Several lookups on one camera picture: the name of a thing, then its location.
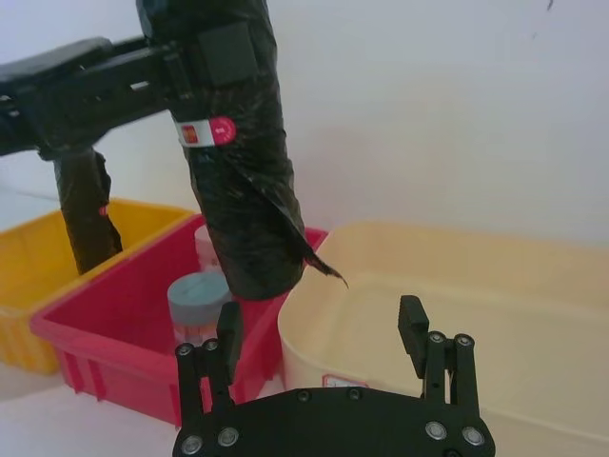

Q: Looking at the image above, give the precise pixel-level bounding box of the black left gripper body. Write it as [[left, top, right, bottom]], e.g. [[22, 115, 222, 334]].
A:
[[0, 37, 114, 162]]

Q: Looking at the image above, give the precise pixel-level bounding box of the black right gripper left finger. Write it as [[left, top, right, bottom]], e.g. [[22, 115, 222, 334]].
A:
[[174, 301, 245, 429]]

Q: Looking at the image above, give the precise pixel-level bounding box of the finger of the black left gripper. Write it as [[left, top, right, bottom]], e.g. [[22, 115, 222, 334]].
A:
[[101, 22, 262, 137]]

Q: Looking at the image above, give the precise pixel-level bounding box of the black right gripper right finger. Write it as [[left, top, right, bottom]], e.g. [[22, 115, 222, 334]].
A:
[[397, 294, 480, 420]]

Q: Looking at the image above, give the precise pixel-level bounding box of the large black plastic bag roll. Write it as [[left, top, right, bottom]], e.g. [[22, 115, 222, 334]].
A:
[[136, 0, 349, 302]]

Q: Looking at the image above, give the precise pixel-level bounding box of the jar with grey-blue lid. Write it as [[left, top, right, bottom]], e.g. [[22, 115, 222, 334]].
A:
[[167, 270, 234, 348]]

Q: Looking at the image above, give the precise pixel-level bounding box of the cream plastic bin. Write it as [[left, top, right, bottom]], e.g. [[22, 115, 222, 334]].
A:
[[277, 221, 609, 457]]

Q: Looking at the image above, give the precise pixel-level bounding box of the white plastic jar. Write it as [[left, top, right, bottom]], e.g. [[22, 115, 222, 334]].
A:
[[193, 223, 226, 276]]

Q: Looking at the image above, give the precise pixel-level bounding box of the red plastic bin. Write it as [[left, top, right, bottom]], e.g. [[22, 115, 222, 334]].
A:
[[30, 213, 329, 427]]

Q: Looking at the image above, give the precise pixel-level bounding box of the yellow plastic bin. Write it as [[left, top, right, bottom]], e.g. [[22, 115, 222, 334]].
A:
[[0, 197, 196, 377]]

